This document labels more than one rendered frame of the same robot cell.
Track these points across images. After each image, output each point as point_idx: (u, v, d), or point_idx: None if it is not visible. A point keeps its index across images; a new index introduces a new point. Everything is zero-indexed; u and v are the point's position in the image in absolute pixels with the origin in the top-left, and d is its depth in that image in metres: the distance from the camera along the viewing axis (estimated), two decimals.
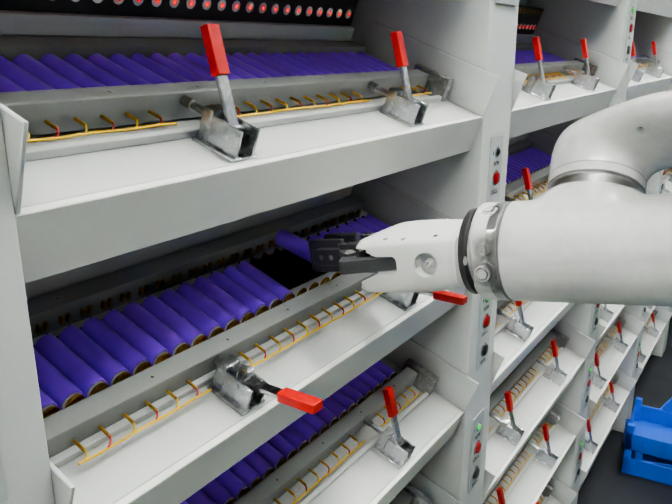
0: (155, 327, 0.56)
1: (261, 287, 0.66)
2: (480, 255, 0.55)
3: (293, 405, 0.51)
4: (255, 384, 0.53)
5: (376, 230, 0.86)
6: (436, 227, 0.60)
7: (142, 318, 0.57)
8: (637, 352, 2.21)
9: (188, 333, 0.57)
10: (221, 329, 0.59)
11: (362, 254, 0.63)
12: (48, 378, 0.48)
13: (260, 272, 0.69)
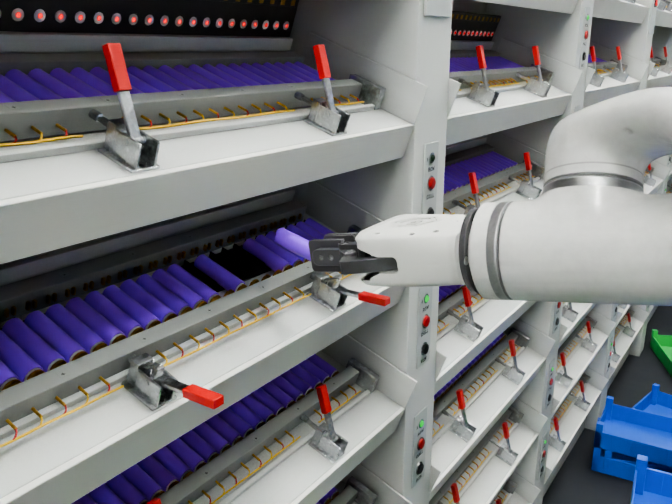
0: (75, 327, 0.60)
1: (187, 289, 0.69)
2: None
3: (196, 400, 0.54)
4: (164, 381, 0.56)
5: (315, 234, 0.89)
6: None
7: (63, 319, 0.60)
8: (609, 352, 2.24)
9: (107, 332, 0.60)
10: (140, 329, 0.62)
11: None
12: None
13: (189, 275, 0.72)
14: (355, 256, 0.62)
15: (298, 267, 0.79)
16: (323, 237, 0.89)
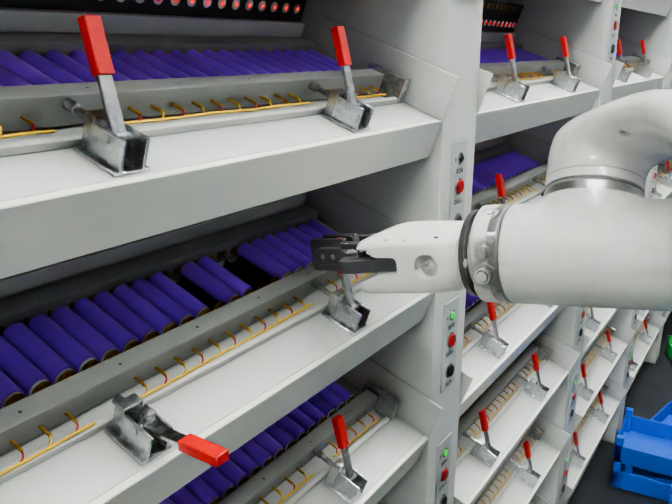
0: (37, 351, 0.50)
1: (172, 302, 0.60)
2: (480, 257, 0.55)
3: (195, 456, 0.44)
4: (156, 429, 0.46)
5: (318, 237, 0.80)
6: (437, 229, 0.60)
7: (23, 341, 0.51)
8: (628, 361, 2.14)
9: (76, 357, 0.51)
10: (116, 351, 0.53)
11: (363, 254, 0.63)
12: None
13: (174, 285, 0.62)
14: None
15: (297, 274, 0.70)
16: None
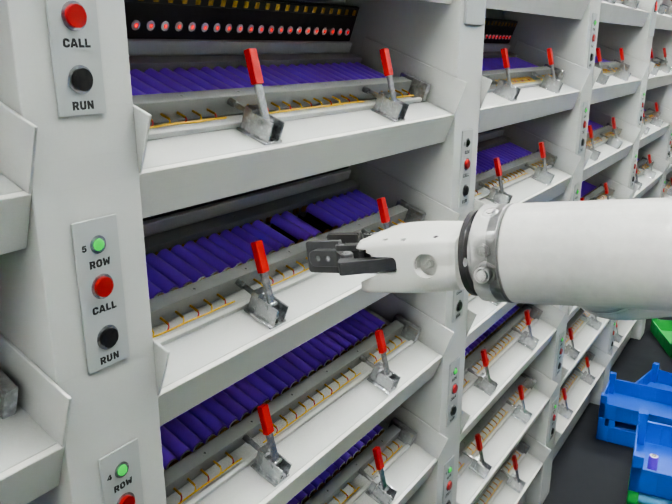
0: (195, 261, 0.78)
1: (271, 238, 0.88)
2: (480, 256, 0.55)
3: (257, 259, 0.73)
4: (266, 293, 0.74)
5: (362, 201, 1.07)
6: (436, 228, 0.60)
7: (185, 255, 0.78)
8: (612, 331, 2.41)
9: (219, 265, 0.78)
10: (242, 264, 0.80)
11: (361, 255, 0.63)
12: None
13: (270, 228, 0.90)
14: None
15: (351, 224, 0.97)
16: (369, 204, 1.07)
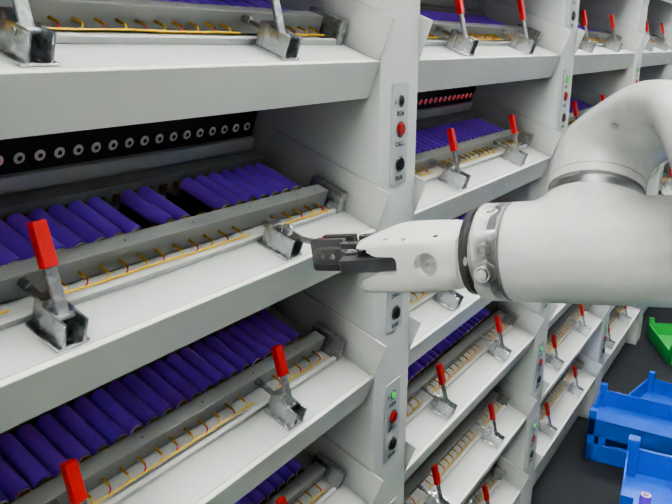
0: None
1: (105, 221, 0.63)
2: (480, 256, 0.55)
3: (37, 247, 0.49)
4: (54, 300, 0.50)
5: (263, 177, 0.82)
6: (436, 227, 0.60)
7: None
8: (603, 337, 2.17)
9: (2, 258, 0.54)
10: None
11: (363, 254, 0.63)
12: None
13: (110, 208, 0.65)
14: None
15: (238, 206, 0.72)
16: (272, 181, 0.82)
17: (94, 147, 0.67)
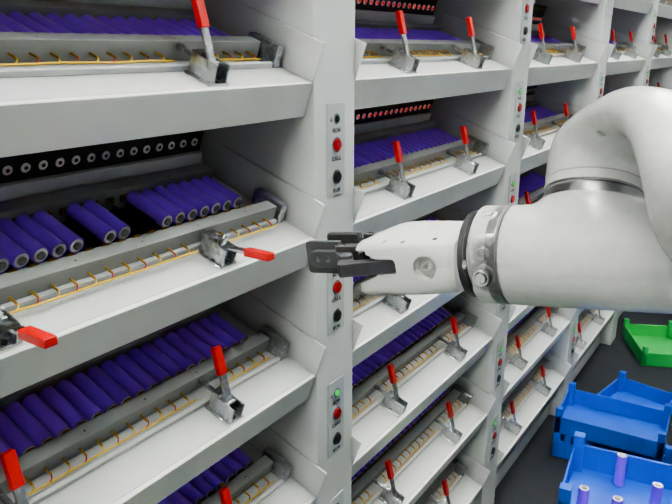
0: None
1: (48, 233, 0.69)
2: (479, 259, 0.55)
3: (29, 341, 0.53)
4: (4, 323, 0.55)
5: (208, 190, 0.88)
6: (436, 230, 0.59)
7: None
8: (572, 337, 2.23)
9: None
10: None
11: (361, 256, 0.63)
12: None
13: (54, 221, 0.71)
14: None
15: (187, 224, 0.78)
16: (216, 193, 0.88)
17: (41, 165, 0.73)
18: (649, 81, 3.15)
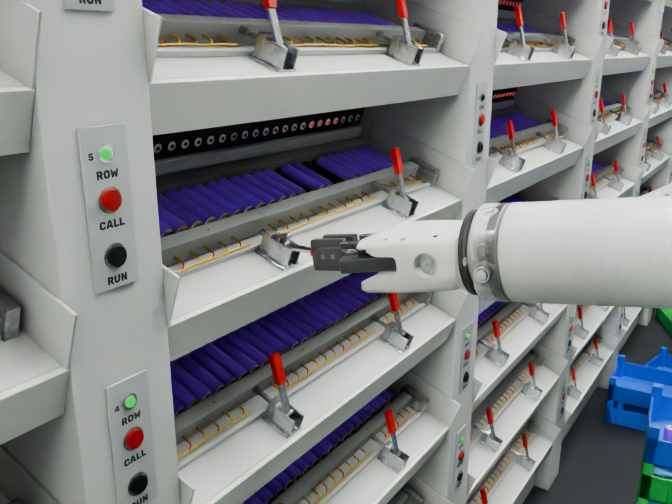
0: (204, 202, 0.75)
1: (282, 185, 0.84)
2: (480, 256, 0.55)
3: None
4: (293, 246, 0.71)
5: (373, 157, 1.04)
6: (436, 228, 0.60)
7: (194, 196, 0.75)
8: (620, 314, 2.38)
9: (229, 207, 0.75)
10: (253, 208, 0.77)
11: (363, 254, 0.63)
12: None
13: (281, 176, 0.87)
14: None
15: (363, 176, 0.94)
16: (381, 160, 1.04)
17: (264, 131, 0.89)
18: None
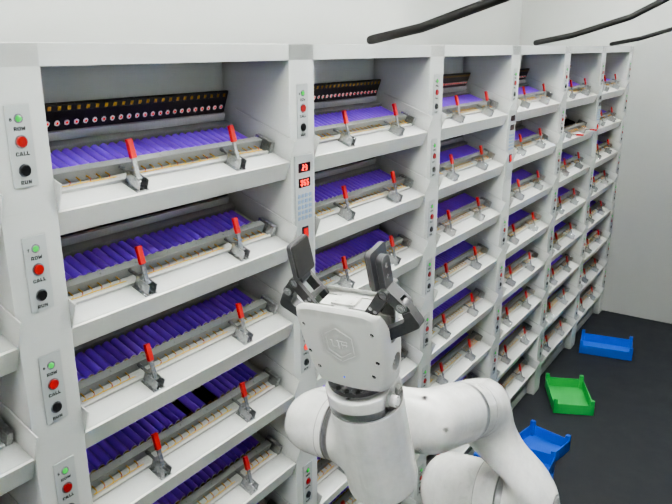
0: (124, 439, 1.43)
1: (172, 414, 1.53)
2: (398, 391, 0.74)
3: (154, 443, 1.39)
4: (159, 460, 1.40)
5: (239, 371, 1.72)
6: None
7: (118, 435, 1.43)
8: None
9: (137, 440, 1.44)
10: (151, 437, 1.45)
11: (385, 305, 0.68)
12: None
13: (173, 406, 1.55)
14: (292, 294, 0.74)
15: (226, 395, 1.62)
16: (244, 373, 1.72)
17: None
18: (570, 182, 3.99)
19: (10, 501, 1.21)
